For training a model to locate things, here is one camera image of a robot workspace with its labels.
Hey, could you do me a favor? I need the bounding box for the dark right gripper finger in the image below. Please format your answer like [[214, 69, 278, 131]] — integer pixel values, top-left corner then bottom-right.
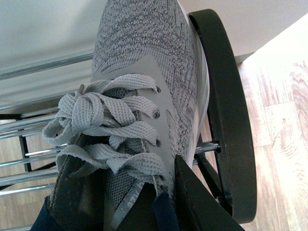
[[175, 155, 243, 231]]

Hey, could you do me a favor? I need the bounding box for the grey knit sneaker navy collar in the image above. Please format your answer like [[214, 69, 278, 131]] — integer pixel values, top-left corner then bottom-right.
[[32, 0, 209, 231]]

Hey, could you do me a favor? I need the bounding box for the black metal shoe rack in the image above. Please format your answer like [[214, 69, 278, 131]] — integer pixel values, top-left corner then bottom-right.
[[0, 9, 257, 231]]

